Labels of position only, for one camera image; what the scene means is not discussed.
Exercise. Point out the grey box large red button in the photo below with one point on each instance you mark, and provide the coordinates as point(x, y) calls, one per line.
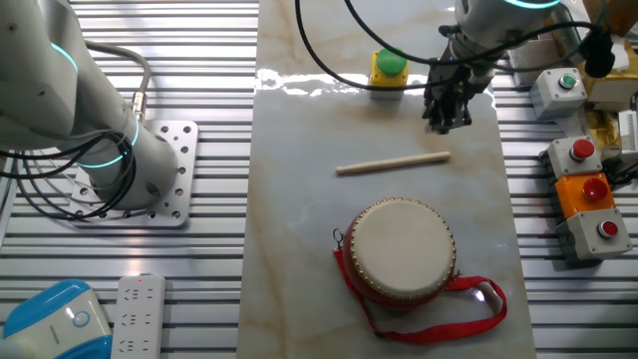
point(560, 157)

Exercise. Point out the orange box red button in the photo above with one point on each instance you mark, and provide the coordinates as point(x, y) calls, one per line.
point(573, 197)

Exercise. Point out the grey box green button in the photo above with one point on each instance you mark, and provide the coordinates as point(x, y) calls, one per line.
point(548, 95)

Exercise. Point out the silver digital scale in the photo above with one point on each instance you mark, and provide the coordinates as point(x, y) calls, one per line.
point(538, 60)

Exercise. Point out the wooden drumstick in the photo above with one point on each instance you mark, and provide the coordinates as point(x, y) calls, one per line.
point(394, 163)

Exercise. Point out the yellow box green push button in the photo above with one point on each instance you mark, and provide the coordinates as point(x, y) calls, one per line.
point(391, 62)

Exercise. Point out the blue white plastic device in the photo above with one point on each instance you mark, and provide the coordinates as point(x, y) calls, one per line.
point(50, 324)

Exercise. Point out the yellow foil packet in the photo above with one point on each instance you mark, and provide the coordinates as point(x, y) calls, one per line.
point(600, 127)

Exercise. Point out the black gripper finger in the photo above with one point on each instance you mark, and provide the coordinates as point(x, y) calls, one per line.
point(434, 115)
point(459, 110)

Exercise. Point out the yellow tissue pack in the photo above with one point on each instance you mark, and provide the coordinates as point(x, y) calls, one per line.
point(615, 92)

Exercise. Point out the white power strip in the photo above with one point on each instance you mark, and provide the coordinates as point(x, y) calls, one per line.
point(137, 319)

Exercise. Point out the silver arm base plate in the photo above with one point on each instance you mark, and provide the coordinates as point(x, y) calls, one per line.
point(184, 149)

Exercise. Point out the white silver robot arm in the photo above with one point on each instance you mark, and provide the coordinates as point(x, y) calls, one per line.
point(50, 75)

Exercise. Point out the red drum cream head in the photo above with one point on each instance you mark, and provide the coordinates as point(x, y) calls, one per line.
point(399, 249)

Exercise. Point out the brown wrapped package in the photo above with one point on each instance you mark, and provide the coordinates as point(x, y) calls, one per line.
point(623, 15)

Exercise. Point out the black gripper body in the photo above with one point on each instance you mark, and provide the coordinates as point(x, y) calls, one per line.
point(456, 80)

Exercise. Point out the grey box small red button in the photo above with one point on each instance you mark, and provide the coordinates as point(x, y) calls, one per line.
point(588, 239)

